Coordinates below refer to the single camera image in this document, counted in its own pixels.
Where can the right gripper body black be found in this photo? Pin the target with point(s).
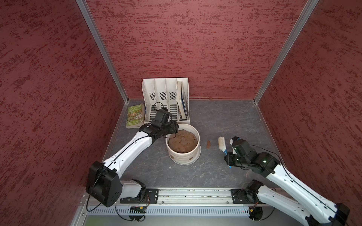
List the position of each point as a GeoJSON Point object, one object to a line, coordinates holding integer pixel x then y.
{"type": "Point", "coordinates": [233, 159]}

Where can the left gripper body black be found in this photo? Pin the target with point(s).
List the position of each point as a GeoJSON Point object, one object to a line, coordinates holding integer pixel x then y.
{"type": "Point", "coordinates": [170, 128]}

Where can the white ceramic pot with mud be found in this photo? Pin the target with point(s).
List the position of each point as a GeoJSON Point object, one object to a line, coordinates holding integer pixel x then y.
{"type": "Point", "coordinates": [184, 147]}

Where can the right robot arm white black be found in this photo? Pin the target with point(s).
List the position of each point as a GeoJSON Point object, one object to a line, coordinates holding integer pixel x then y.
{"type": "Point", "coordinates": [304, 204]}

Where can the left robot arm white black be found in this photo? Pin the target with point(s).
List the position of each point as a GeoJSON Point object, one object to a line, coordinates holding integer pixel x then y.
{"type": "Point", "coordinates": [104, 178]}

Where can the white file organizer rack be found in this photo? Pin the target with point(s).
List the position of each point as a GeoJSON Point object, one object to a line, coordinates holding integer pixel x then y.
{"type": "Point", "coordinates": [161, 93]}

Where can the book in file rack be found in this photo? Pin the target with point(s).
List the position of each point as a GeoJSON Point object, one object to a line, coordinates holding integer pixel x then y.
{"type": "Point", "coordinates": [180, 101]}

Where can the green paperback book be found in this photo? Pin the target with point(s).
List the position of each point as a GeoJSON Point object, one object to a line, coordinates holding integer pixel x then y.
{"type": "Point", "coordinates": [135, 116]}

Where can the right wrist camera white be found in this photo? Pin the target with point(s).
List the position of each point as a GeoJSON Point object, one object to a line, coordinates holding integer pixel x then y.
{"type": "Point", "coordinates": [234, 139]}

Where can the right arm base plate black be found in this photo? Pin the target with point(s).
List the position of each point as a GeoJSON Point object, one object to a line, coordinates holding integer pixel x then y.
{"type": "Point", "coordinates": [244, 196]}

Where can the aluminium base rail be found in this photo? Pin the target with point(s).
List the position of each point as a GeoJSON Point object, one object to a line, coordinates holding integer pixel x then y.
{"type": "Point", "coordinates": [213, 197]}

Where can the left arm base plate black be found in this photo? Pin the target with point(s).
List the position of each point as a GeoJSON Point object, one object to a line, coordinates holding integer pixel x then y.
{"type": "Point", "coordinates": [146, 196]}

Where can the left corner aluminium post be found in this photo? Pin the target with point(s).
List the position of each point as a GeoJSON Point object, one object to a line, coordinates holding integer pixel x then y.
{"type": "Point", "coordinates": [85, 10]}

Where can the corner aluminium post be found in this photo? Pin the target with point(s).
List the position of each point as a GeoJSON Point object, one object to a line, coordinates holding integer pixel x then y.
{"type": "Point", "coordinates": [292, 37]}
{"type": "Point", "coordinates": [85, 10]}

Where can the right corner aluminium post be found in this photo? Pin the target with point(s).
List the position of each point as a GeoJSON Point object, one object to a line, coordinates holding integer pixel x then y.
{"type": "Point", "coordinates": [292, 37]}

